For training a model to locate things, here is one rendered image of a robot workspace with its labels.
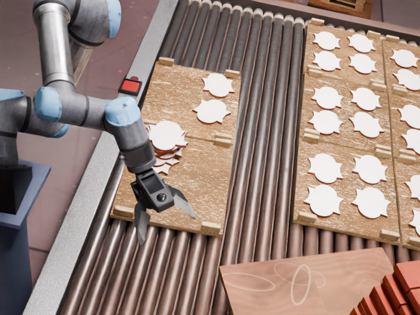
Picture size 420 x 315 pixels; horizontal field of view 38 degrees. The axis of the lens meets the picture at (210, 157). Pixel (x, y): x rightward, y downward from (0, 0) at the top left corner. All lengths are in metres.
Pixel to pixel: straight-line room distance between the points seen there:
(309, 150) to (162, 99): 0.58
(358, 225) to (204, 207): 0.50
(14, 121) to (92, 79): 2.00
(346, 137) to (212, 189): 0.61
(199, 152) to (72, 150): 1.42
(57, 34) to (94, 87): 2.27
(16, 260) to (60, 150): 1.26
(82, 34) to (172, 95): 0.66
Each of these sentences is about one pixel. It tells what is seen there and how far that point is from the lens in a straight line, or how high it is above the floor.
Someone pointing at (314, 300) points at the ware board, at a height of 1.04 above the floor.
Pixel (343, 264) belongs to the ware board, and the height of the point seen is 1.04.
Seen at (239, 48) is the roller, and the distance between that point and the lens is 2.69.
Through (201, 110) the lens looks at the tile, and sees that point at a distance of 2.27.
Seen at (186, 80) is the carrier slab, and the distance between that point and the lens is 2.42.
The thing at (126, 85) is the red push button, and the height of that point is 0.93.
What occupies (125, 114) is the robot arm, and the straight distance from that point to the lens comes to 1.38.
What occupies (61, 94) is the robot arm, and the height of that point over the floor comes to 1.48.
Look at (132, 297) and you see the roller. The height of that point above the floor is 0.92.
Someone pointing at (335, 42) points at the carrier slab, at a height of 0.95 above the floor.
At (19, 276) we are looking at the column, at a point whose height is 0.46.
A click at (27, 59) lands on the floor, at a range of 4.08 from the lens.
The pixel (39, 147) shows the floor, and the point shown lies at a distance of 3.46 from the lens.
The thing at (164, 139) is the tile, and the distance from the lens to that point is 2.03.
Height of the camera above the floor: 2.38
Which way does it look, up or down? 43 degrees down
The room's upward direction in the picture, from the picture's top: 12 degrees clockwise
